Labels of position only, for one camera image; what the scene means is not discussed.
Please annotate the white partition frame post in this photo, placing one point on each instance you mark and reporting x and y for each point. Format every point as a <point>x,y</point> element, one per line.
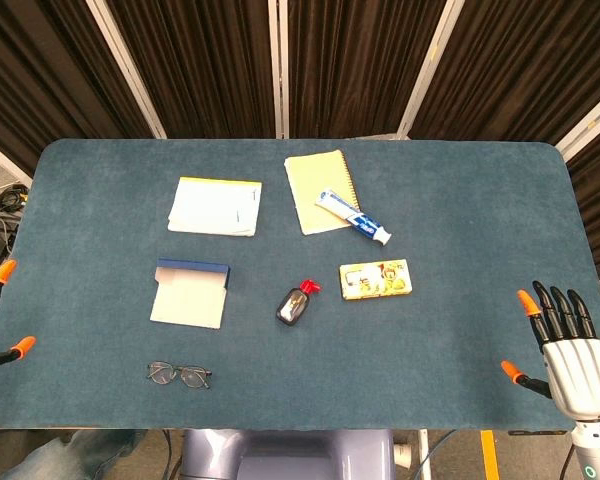
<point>430,65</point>
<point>278,70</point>
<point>125,65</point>
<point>5,160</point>
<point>587,125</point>

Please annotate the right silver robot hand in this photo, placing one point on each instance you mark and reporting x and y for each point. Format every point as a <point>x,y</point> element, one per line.
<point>580,375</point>

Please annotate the yellow snack box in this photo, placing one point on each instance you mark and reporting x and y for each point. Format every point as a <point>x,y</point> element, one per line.
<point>375,280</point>

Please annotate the white blue toothpaste tube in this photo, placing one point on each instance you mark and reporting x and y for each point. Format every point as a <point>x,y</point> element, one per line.
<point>352,216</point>

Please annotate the white notepad yellow binding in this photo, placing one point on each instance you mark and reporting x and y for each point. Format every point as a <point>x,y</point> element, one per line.
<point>215,207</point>

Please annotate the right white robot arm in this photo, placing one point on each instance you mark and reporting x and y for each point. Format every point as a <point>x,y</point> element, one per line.
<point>592,450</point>

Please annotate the yellow floor tape strip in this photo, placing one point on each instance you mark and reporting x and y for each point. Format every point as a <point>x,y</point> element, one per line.
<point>489,455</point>

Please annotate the black ink bottle red cap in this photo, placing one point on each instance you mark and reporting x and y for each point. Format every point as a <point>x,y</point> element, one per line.
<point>291,307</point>

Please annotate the blue table cloth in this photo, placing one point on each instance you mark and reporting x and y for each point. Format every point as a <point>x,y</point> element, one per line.
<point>430,350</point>

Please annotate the eyeglasses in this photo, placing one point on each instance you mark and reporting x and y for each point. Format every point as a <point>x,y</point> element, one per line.
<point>179,369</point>

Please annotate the lavender robot torso base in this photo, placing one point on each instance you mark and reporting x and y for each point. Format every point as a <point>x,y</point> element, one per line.
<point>280,455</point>

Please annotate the blue box with white pad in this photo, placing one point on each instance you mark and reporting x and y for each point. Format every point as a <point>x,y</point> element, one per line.
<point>190,300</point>

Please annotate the yellow spiral notebook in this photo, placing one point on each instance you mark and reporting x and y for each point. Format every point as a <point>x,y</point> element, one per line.
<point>315,185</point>

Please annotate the white table leg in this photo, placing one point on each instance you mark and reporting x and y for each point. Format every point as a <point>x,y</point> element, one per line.
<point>425,455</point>

